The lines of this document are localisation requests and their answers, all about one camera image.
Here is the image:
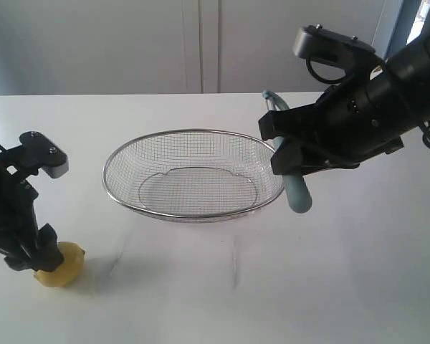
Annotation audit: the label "oval steel wire mesh basket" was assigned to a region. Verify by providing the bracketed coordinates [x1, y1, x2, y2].
[102, 128, 284, 223]

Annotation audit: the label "window with dark frame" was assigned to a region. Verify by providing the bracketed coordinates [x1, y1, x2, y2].
[371, 0, 422, 58]

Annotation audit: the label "white cabinet doors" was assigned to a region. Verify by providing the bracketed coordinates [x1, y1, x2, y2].
[0, 1, 401, 95]

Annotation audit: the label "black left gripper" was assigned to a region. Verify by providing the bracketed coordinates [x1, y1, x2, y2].
[0, 150, 64, 272]

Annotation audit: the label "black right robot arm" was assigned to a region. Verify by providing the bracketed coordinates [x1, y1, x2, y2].
[259, 25, 430, 175]

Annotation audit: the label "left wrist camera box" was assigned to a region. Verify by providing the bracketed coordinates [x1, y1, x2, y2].
[19, 131, 69, 179]

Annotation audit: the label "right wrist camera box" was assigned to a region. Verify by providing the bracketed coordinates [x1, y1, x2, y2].
[292, 25, 377, 71]

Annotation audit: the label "yellow lemon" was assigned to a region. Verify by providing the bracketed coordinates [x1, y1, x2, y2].
[34, 242, 85, 287]

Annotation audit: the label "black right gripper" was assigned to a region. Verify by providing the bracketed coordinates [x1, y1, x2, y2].
[259, 61, 404, 176]

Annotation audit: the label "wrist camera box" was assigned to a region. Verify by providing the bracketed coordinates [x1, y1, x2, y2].
[19, 131, 69, 179]
[292, 25, 377, 71]

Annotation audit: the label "light blue vegetable peeler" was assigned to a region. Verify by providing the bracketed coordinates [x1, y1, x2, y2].
[262, 90, 312, 214]

